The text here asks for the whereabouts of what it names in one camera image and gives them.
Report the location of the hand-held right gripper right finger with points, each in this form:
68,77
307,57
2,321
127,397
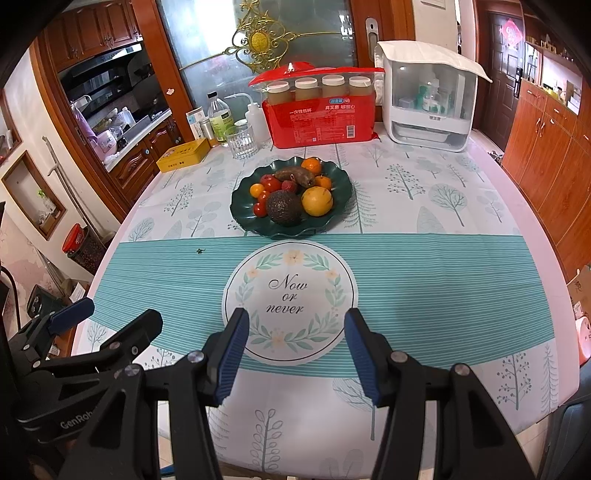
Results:
364,360

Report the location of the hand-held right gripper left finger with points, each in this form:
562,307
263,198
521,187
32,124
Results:
231,360

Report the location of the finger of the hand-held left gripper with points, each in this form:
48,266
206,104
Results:
134,330
74,314

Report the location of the dark green scalloped plate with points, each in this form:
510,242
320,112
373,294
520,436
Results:
244,217

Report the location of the small red cherry tomato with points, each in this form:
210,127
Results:
260,210
263,198

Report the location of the dark avocado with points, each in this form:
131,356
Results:
284,210

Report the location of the large yellow orange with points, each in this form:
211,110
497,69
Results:
317,202

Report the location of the yellow cherry tomato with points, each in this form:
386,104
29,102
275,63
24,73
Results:
256,189

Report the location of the large red cherry tomato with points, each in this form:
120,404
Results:
271,183

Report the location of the small tangerine with stem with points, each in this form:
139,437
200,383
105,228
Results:
324,182

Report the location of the red lychee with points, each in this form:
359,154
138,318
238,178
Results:
289,187

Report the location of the brown overripe banana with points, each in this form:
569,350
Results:
291,175

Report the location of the red lidded dark container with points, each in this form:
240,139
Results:
81,242

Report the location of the tree print tablecloth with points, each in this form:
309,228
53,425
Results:
438,286

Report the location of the grey metal pole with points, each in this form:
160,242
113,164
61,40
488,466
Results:
62,180

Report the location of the wooden kitchen base cabinets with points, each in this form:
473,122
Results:
138,161

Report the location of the yellow tin box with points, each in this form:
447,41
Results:
182,157

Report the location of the small metal can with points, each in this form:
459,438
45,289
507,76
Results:
207,131

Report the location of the clear glass tumbler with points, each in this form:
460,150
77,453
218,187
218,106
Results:
241,144

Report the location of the small white blue carton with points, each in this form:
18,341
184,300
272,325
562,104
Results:
194,122

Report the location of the grey blue chair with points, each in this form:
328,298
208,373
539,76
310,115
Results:
570,438

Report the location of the pink round object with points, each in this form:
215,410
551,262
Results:
584,339

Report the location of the clear vinegar bottle green label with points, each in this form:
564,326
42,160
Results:
219,122

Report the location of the cardboard box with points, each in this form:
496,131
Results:
581,290

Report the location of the white squeeze wash bottle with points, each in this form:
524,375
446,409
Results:
258,122

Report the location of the red paper cup package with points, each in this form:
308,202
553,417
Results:
318,124

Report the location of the black range hood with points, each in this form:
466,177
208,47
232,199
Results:
97,69

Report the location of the wooden kitchen upper cabinets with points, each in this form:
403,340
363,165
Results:
92,27

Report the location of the dark wooden entry door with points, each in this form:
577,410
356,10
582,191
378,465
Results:
498,101

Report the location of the white sterilizer cabinet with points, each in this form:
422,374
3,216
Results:
415,64

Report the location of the frosted glass sliding door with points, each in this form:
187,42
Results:
323,46

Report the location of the gold door ornament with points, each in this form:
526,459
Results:
261,39

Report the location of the red door decoration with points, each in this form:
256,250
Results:
511,33

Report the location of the wood framed wall niche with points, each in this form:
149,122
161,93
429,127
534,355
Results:
37,198

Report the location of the tall wooden wall cabinet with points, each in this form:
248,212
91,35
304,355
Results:
549,157

